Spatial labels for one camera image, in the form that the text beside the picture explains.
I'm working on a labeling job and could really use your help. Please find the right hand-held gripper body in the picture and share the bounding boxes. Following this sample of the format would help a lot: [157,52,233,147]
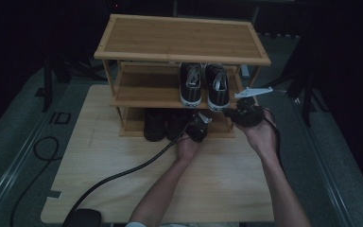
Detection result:
[230,86,274,129]

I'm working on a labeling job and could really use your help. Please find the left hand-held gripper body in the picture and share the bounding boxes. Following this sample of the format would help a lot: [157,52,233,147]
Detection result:
[185,111,213,143]

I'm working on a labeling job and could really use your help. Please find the black leather shoe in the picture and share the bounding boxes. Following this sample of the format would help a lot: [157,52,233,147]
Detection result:
[143,108,167,143]
[165,108,191,143]

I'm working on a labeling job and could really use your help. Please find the black and white sneaker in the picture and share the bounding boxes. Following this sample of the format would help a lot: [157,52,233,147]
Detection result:
[203,62,232,114]
[179,61,203,109]

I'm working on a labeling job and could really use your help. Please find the wooden shoe rack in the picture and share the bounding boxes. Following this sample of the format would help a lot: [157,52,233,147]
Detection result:
[93,13,272,139]

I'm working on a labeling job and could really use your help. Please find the person's left hand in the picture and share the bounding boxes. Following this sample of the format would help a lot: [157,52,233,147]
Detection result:
[175,131,203,165]

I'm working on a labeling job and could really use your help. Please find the person's right hand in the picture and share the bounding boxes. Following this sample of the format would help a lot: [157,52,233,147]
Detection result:
[235,108,279,163]

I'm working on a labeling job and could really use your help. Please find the black metal stand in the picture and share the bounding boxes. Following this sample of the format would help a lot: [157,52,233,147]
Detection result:
[251,37,330,128]
[34,51,107,114]

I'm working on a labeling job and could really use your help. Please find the black rounded pouch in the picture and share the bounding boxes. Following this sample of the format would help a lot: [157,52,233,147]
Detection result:
[61,208,103,227]

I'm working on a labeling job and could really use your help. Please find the grey post behind rack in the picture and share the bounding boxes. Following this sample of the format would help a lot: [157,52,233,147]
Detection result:
[240,64,251,79]

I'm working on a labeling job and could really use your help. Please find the right hand-held gripper cable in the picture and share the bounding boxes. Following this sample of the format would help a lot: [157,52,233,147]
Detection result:
[262,115,285,174]

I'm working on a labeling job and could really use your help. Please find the hand-held gripper cable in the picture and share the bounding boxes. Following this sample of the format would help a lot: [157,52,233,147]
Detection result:
[262,115,285,174]
[61,123,193,226]

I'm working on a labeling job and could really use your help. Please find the left hand-held gripper cable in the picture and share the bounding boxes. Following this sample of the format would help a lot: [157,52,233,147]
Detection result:
[61,123,193,226]

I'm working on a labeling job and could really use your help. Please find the thin black floor cable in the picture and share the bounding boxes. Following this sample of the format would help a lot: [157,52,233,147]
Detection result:
[9,135,61,227]

